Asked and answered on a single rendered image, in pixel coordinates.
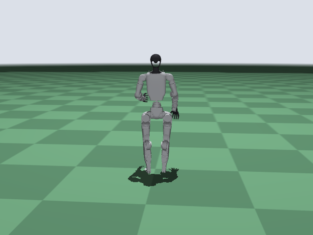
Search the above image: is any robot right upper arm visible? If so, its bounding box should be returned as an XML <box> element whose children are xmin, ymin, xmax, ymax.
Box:
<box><xmin>165</xmin><ymin>73</ymin><xmax>178</xmax><ymax>97</ymax></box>

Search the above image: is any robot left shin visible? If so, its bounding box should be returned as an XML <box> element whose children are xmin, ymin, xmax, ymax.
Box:
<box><xmin>143</xmin><ymin>141</ymin><xmax>151</xmax><ymax>173</ymax></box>

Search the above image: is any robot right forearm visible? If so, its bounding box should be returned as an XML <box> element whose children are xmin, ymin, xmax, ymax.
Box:
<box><xmin>172</xmin><ymin>96</ymin><xmax>179</xmax><ymax>112</ymax></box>

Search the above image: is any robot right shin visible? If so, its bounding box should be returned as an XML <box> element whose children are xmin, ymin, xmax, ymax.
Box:
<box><xmin>161</xmin><ymin>142</ymin><xmax>169</xmax><ymax>173</ymax></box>

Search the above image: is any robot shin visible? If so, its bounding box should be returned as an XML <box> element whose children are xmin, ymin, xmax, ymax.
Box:
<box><xmin>143</xmin><ymin>141</ymin><xmax>151</xmax><ymax>173</ymax></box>
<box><xmin>161</xmin><ymin>142</ymin><xmax>169</xmax><ymax>173</ymax></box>

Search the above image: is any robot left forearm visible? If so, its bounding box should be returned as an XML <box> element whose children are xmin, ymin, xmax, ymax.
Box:
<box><xmin>135</xmin><ymin>96</ymin><xmax>146</xmax><ymax>101</ymax></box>

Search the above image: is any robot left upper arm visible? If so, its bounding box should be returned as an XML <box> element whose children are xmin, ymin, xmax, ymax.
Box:
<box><xmin>134</xmin><ymin>74</ymin><xmax>147</xmax><ymax>98</ymax></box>

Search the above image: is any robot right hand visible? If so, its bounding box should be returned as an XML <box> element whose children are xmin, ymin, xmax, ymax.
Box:
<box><xmin>170</xmin><ymin>108</ymin><xmax>179</xmax><ymax>119</ymax></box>

